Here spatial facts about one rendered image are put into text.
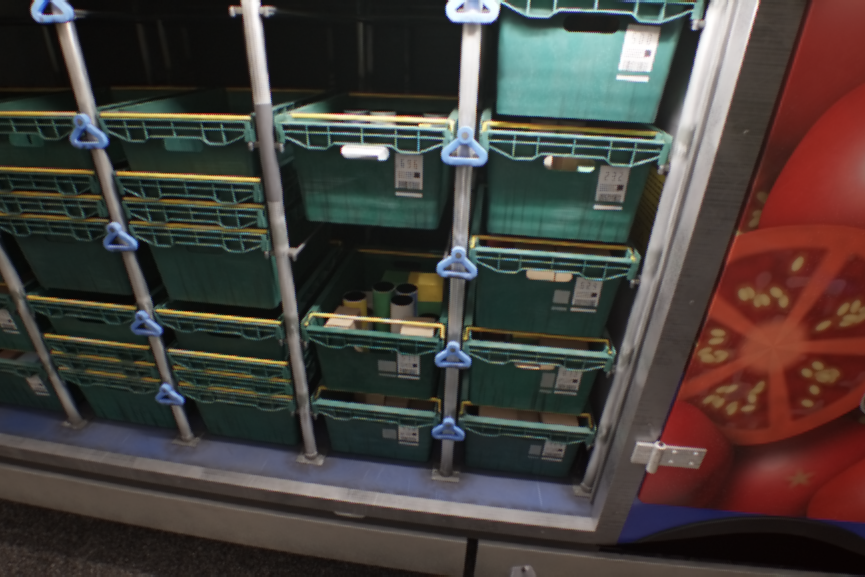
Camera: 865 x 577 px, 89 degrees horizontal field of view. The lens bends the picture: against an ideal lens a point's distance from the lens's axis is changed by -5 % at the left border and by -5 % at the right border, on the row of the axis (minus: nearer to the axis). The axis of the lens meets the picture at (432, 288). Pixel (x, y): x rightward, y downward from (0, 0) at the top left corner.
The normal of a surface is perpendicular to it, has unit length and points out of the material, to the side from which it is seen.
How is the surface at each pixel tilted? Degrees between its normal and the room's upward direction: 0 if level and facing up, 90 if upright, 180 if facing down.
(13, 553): 0
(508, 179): 94
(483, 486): 0
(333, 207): 96
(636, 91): 91
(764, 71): 90
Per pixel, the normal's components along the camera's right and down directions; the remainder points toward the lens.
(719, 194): -0.12, 0.47
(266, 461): 0.03, -0.88
